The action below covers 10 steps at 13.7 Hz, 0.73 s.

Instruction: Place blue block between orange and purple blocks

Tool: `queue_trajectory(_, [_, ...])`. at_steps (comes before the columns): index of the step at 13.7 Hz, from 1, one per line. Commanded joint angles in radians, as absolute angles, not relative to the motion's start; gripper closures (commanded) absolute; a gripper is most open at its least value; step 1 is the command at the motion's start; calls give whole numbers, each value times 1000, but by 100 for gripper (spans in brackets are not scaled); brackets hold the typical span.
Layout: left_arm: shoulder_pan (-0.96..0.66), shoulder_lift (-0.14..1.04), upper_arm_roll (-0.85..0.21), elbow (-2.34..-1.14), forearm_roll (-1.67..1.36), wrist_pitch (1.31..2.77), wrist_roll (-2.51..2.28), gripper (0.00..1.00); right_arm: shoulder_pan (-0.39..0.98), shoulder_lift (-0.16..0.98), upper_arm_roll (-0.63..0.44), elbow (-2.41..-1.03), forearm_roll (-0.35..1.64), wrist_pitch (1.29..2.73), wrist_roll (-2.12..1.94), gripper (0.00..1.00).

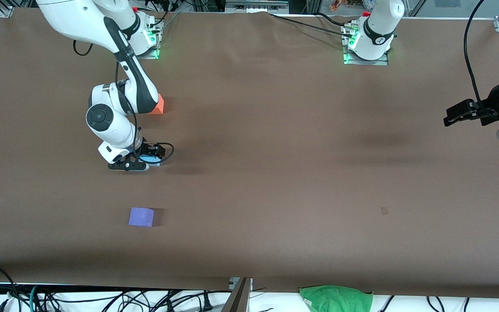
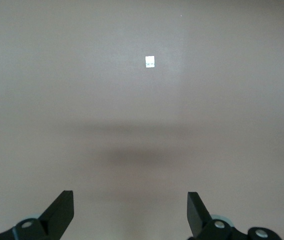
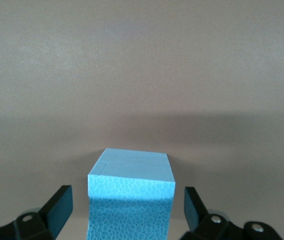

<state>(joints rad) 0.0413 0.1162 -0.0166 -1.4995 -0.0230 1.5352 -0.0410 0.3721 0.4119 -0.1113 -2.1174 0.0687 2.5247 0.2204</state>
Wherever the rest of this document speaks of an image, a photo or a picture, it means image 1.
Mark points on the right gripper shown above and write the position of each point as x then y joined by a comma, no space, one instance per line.
149,150

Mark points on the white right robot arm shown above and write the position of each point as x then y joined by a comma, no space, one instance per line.
111,125

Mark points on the orange toy figure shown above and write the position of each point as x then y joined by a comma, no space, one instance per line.
337,5

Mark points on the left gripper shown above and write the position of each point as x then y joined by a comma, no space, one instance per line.
494,105

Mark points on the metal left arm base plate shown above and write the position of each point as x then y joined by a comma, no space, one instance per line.
348,60

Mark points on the green cloth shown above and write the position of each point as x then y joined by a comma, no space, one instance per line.
336,299

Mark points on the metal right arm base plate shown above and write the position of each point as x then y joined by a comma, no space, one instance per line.
159,41

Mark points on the brown table mat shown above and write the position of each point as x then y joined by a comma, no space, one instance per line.
297,208

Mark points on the orange foam block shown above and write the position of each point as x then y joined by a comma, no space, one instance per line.
159,107

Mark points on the blue foam block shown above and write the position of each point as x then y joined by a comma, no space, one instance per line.
152,159

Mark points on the purple foam block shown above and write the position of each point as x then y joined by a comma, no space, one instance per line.
141,217

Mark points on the silver device box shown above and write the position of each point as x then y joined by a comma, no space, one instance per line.
256,5

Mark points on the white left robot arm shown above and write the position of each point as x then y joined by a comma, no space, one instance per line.
377,30

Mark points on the grey metal post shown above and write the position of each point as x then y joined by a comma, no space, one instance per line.
240,299

